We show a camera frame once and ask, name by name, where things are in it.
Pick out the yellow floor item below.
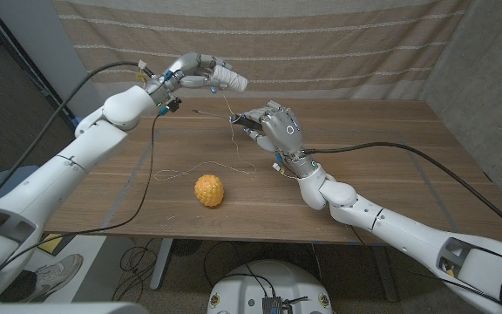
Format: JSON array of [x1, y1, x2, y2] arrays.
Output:
[[37, 233, 67, 255]]

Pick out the grey sneaker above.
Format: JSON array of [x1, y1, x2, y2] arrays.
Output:
[[28, 253, 85, 303]]

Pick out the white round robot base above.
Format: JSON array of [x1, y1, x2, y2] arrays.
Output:
[[207, 260, 334, 314]]

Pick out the beige striped backdrop cloth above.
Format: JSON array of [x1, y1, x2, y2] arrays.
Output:
[[52, 0, 472, 102]]

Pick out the tangled black floor cables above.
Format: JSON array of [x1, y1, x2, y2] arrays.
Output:
[[111, 237, 169, 303]]

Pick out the black blue handled screwdriver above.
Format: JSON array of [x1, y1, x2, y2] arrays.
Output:
[[193, 109, 264, 133]]

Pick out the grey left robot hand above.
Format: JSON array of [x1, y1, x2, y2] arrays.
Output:
[[146, 51, 234, 106]]

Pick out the grey tape outline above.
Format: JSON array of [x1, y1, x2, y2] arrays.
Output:
[[98, 128, 468, 245]]

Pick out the white string spool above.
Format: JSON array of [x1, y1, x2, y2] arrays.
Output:
[[210, 64, 248, 93]]

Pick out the white string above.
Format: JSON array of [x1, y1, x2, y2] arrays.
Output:
[[153, 89, 258, 182]]

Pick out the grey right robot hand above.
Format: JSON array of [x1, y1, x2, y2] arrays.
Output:
[[231, 100, 307, 162]]

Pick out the thin black left wrist cable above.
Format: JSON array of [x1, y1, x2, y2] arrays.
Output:
[[0, 102, 179, 270]]

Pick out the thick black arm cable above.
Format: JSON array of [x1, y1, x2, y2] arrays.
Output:
[[302, 141, 502, 246], [0, 60, 154, 206]]

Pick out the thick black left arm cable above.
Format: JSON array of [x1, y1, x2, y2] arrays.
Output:
[[0, 60, 154, 206]]

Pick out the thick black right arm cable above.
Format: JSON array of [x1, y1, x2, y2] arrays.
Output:
[[302, 141, 502, 246]]

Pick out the yellow bumpy ball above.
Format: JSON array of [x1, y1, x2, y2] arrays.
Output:
[[193, 174, 225, 208]]

